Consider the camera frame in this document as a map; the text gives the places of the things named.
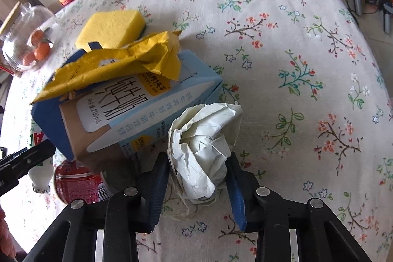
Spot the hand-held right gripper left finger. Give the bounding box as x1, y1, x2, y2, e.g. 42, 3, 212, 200
18, 153, 171, 262

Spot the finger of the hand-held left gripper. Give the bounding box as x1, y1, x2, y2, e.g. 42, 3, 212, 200
0, 139, 56, 197

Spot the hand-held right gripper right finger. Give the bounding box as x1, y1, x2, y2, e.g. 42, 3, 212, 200
225, 152, 373, 262

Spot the white plastic bottle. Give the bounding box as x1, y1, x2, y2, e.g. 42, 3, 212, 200
27, 123, 55, 194

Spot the white paper ball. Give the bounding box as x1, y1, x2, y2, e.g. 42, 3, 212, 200
167, 102, 244, 220

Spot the red drink can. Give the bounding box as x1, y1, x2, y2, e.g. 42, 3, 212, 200
53, 159, 115, 205

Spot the light blue milk carton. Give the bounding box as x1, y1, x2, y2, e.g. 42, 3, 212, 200
58, 49, 223, 172

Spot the torn yellow wrapper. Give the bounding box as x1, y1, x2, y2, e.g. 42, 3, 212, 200
30, 30, 182, 106

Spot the person's left hand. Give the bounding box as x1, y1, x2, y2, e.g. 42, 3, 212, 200
0, 206, 16, 260

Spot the small orange fruit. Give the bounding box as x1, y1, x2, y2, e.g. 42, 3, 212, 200
22, 52, 37, 66
34, 42, 51, 60
31, 30, 46, 44

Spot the clear glass jar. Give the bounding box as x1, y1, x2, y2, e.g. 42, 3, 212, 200
0, 1, 62, 73

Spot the yellow sponge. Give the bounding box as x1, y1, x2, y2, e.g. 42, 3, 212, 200
75, 9, 148, 52

